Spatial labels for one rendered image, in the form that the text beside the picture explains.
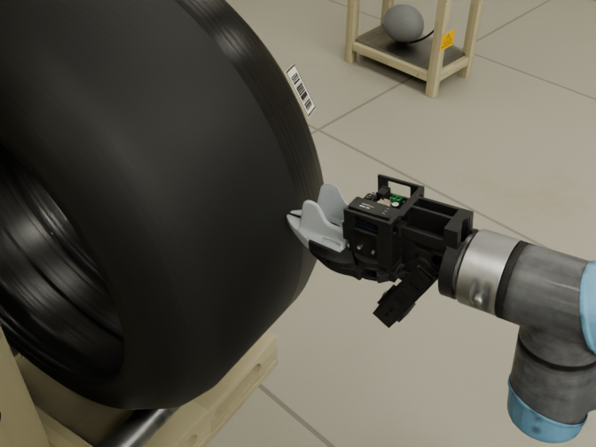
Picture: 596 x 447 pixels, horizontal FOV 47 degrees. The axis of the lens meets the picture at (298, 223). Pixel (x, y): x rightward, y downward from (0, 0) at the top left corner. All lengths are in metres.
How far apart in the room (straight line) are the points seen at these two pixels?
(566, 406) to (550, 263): 0.14
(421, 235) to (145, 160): 0.27
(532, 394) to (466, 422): 1.46
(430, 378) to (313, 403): 0.38
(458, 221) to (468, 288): 0.06
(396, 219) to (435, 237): 0.04
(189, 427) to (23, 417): 0.25
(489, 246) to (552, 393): 0.15
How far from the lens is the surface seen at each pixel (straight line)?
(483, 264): 0.63
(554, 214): 2.93
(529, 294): 0.62
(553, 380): 0.67
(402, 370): 2.22
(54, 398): 1.21
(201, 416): 1.06
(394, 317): 0.74
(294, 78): 0.81
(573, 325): 0.62
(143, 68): 0.68
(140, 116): 0.65
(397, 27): 3.69
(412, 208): 0.66
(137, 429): 1.00
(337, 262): 0.69
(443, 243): 0.64
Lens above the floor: 1.74
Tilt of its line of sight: 40 degrees down
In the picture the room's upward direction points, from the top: straight up
